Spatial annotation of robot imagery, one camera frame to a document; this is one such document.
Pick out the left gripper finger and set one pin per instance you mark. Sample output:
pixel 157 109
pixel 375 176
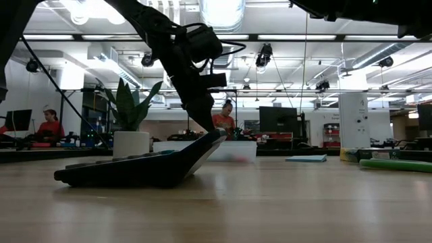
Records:
pixel 204 114

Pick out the clear pencil box blue lid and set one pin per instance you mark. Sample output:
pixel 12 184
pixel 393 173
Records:
pixel 236 150

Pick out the black calculator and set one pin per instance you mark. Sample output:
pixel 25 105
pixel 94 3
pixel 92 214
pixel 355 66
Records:
pixel 135 172

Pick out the blue sticky note pad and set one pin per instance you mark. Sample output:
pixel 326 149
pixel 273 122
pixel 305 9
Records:
pixel 305 158

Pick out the yellow green crayon box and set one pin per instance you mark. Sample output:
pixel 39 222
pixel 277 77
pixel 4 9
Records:
pixel 371 154

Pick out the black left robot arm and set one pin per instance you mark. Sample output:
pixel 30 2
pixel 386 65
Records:
pixel 145 17

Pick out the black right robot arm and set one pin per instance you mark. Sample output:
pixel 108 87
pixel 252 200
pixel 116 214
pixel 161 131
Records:
pixel 371 10

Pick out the person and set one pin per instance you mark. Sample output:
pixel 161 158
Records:
pixel 50 128
pixel 222 123

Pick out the black ceiling spotlight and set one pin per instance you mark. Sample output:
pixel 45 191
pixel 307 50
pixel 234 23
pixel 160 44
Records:
pixel 322 85
pixel 147 60
pixel 32 65
pixel 386 61
pixel 264 55

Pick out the black monitor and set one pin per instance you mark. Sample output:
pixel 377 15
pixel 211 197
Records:
pixel 425 118
pixel 278 119
pixel 18 119

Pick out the green plant in white pot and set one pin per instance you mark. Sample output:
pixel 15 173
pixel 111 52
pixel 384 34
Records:
pixel 131 143

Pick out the ceiling light strip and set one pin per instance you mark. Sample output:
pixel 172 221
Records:
pixel 47 37
pixel 297 37

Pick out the red storage shelf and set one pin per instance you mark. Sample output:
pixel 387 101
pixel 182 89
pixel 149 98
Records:
pixel 332 143

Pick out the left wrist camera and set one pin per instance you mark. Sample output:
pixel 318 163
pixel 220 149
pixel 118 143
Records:
pixel 202 44

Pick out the silver ventilation duct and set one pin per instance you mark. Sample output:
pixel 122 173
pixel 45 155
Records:
pixel 222 13

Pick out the black aluminium table frame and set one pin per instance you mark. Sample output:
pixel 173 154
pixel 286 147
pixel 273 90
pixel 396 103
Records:
pixel 50 156

